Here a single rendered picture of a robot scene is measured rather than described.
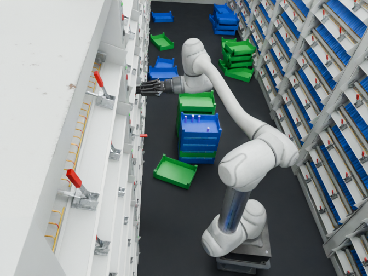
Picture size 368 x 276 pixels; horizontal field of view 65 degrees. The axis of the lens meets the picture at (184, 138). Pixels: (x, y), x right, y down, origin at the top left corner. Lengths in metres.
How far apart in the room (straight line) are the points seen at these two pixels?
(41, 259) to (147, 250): 1.80
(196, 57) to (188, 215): 1.23
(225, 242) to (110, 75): 1.02
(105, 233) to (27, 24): 0.45
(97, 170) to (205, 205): 1.73
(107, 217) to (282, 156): 0.69
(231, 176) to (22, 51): 0.79
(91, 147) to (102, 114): 0.10
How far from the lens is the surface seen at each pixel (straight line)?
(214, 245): 1.54
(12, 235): 0.25
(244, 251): 1.80
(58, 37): 0.47
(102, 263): 0.69
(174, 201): 2.25
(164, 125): 2.78
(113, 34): 0.82
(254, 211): 1.61
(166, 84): 1.50
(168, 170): 2.41
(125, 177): 1.04
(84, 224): 0.52
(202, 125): 2.33
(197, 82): 1.47
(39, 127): 0.32
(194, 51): 1.37
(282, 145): 1.16
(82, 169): 0.58
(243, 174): 1.05
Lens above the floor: 1.90
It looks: 46 degrees down
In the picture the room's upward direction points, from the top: 7 degrees clockwise
